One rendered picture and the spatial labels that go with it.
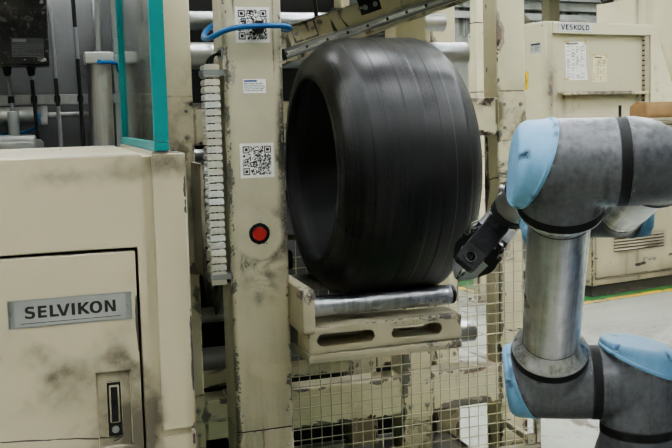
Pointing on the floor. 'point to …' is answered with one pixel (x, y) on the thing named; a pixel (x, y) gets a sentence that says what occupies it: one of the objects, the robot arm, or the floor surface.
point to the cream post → (253, 205)
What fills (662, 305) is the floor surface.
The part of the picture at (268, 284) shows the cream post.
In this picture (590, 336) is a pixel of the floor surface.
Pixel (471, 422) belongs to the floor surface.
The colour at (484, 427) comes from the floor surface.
